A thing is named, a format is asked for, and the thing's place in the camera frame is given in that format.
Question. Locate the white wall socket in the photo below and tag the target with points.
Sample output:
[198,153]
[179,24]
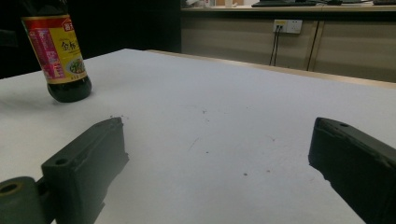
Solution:
[288,26]

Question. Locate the dark sauce bottle yellow label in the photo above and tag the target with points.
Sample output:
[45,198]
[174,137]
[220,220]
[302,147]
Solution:
[59,53]

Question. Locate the wooden desk with panels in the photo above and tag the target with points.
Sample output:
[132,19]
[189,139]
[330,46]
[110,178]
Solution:
[280,43]

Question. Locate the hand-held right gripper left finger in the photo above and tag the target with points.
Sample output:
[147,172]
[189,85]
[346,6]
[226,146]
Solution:
[84,165]

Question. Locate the black keyboard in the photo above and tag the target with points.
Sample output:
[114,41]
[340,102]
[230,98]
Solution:
[283,3]

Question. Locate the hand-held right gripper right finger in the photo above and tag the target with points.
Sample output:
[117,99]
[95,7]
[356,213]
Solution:
[355,158]

